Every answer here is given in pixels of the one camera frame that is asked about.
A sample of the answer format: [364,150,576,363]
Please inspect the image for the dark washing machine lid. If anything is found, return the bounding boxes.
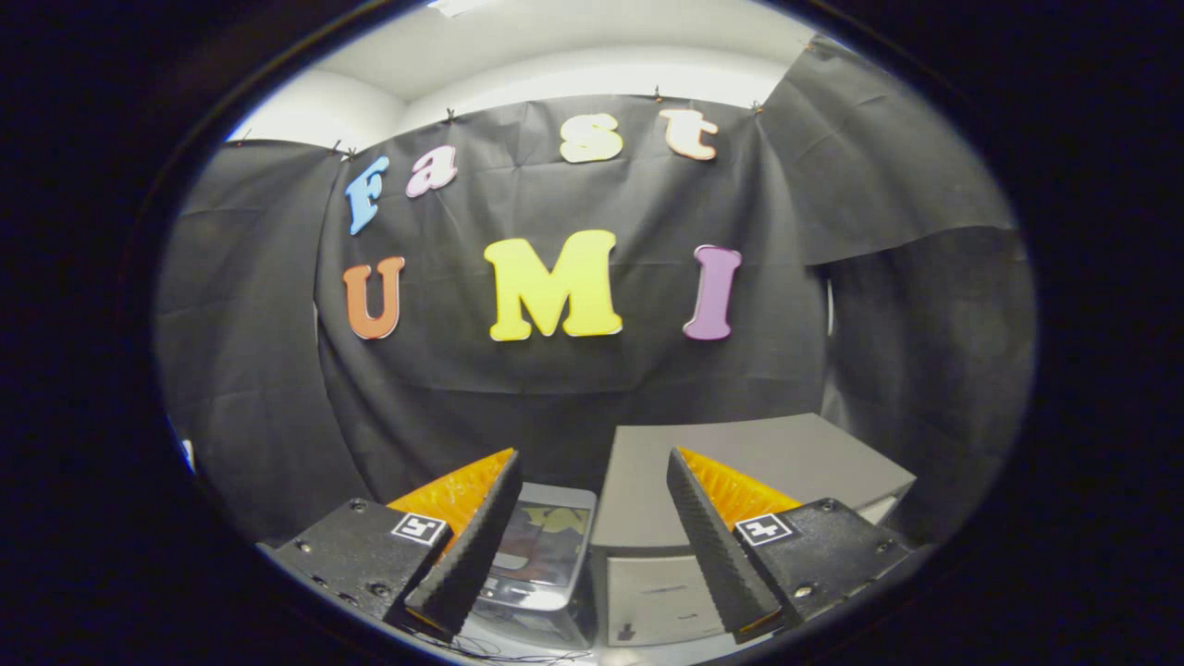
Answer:
[481,483,598,611]

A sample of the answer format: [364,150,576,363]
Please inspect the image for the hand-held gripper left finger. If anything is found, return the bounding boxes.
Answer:
[273,449,522,641]

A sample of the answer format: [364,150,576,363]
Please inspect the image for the grey washing machine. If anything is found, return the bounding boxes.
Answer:
[458,481,600,653]

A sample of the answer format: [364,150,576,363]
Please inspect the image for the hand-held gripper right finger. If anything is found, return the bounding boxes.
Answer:
[668,447,926,646]

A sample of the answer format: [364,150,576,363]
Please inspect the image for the grey beige cabinet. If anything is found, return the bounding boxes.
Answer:
[590,413,917,648]

